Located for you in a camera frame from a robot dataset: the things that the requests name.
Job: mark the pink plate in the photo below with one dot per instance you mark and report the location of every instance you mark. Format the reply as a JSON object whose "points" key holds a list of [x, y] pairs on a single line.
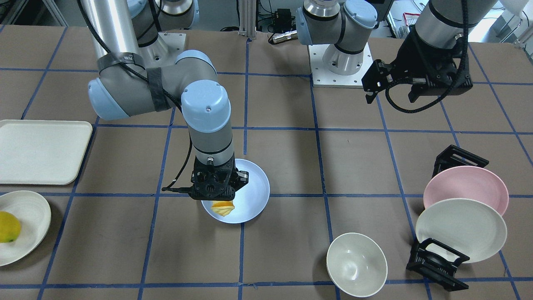
{"points": [[468, 182]]}

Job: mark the aluminium frame post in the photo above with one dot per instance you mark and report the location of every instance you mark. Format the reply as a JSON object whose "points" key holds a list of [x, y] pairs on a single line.
{"points": [[247, 18]]}

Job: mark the yellow lemon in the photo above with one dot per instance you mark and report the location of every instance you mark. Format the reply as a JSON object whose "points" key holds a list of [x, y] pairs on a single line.
{"points": [[10, 227]]}

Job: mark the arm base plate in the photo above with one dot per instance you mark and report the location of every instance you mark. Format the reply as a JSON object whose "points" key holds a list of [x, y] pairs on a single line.
{"points": [[345, 71], [164, 50]]}

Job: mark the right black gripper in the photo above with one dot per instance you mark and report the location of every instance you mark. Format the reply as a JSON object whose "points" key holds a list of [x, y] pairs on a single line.
{"points": [[242, 178]]}

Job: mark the cream bowl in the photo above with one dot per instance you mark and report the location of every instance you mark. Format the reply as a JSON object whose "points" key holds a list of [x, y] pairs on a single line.
{"points": [[357, 265]]}

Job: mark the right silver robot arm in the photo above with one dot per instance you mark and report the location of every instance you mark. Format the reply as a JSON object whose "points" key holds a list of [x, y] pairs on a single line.
{"points": [[129, 84]]}

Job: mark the cream round lemon plate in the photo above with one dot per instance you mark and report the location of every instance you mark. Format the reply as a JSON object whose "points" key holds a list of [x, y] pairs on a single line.
{"points": [[34, 213]]}

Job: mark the ridged bread loaf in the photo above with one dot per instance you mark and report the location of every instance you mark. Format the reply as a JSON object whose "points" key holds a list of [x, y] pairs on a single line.
{"points": [[222, 208]]}

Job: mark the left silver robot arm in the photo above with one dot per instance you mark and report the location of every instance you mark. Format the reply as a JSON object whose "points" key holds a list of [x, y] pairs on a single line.
{"points": [[348, 25]]}

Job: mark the black dish rack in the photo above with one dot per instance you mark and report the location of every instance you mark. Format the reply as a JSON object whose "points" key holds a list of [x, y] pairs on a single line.
{"points": [[427, 263]]}

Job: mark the blue plate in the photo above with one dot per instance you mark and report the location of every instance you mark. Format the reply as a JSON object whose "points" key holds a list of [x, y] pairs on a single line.
{"points": [[250, 200]]}

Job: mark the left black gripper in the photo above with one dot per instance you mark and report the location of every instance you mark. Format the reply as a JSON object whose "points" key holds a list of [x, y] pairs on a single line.
{"points": [[405, 57]]}

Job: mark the cream plate in rack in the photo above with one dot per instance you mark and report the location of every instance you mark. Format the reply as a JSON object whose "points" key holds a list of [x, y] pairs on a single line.
{"points": [[468, 226]]}

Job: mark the white rectangular tray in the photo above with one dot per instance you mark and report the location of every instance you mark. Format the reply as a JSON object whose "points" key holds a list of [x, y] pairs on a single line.
{"points": [[36, 152]]}

